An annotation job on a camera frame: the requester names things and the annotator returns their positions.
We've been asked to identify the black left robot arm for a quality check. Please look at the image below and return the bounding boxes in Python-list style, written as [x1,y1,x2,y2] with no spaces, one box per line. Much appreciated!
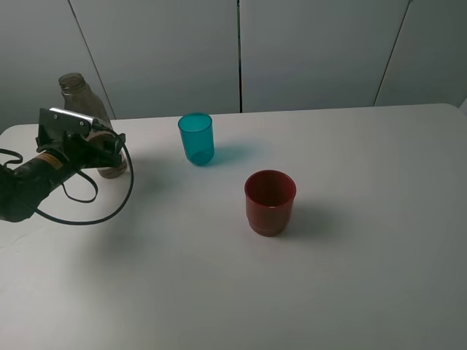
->
[1,127,134,226]

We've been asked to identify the red plastic cup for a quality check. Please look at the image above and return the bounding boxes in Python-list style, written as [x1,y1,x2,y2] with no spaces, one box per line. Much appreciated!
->
[244,169,296,237]

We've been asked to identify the smoky transparent water bottle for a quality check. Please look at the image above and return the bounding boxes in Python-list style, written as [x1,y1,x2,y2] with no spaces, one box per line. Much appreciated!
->
[58,73,128,179]

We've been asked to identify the thin black looped cable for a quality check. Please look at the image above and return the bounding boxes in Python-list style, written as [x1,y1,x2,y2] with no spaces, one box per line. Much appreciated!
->
[0,148,99,203]

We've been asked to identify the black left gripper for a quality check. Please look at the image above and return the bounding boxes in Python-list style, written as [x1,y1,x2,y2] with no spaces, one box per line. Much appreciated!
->
[36,127,123,170]

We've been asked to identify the teal transparent plastic cup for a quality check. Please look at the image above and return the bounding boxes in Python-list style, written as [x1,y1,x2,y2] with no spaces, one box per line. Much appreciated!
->
[178,113,215,166]

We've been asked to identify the black camera cable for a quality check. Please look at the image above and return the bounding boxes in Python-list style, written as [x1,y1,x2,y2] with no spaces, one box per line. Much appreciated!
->
[33,123,135,226]

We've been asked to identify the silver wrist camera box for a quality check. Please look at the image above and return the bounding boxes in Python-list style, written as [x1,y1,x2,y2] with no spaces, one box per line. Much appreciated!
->
[39,108,103,136]

